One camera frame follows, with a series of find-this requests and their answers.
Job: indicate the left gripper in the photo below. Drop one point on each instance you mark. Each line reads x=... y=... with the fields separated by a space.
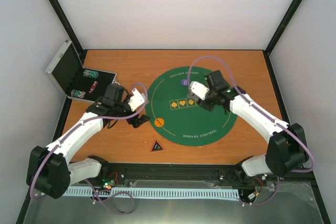
x=139 y=120

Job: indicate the left black frame post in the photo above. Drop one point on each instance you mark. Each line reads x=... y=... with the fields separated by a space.
x=66 y=25

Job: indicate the right black frame post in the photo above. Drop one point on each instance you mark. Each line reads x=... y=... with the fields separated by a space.
x=289 y=14

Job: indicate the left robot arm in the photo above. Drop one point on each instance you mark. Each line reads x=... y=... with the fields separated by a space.
x=50 y=170

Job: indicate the round green poker mat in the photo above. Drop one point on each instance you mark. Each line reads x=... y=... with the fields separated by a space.
x=186 y=123

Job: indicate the orange small blind button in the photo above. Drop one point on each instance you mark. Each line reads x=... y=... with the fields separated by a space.
x=159 y=122

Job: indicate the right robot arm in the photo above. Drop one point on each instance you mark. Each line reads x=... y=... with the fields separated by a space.
x=286 y=150

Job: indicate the red black card box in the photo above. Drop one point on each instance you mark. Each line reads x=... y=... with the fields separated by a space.
x=93 y=87

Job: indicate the black frame post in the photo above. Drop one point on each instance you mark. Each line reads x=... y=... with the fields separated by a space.
x=66 y=25
x=289 y=14

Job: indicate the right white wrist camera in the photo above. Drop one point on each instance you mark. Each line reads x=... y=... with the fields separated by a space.
x=197 y=90

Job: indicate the red black triangular all-in marker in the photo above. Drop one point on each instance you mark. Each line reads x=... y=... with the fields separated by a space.
x=157 y=146

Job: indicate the light blue cable duct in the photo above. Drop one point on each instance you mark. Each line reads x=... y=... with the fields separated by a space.
x=171 y=193

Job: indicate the blue big blind button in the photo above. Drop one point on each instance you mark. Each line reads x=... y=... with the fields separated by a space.
x=184 y=82

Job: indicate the far poker chip stack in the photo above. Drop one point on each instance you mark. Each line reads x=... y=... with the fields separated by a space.
x=90 y=73

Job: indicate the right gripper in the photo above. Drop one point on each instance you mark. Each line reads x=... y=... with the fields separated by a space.
x=208 y=107

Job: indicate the near poker chip stack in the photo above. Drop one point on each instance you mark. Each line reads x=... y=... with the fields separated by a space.
x=77 y=94

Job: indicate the aluminium poker chip case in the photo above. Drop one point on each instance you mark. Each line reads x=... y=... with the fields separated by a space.
x=66 y=70

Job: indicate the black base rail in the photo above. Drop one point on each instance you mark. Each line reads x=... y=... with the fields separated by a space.
x=223 y=175

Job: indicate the poker chip stack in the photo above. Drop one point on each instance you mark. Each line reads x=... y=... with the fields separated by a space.
x=90 y=73
x=77 y=94

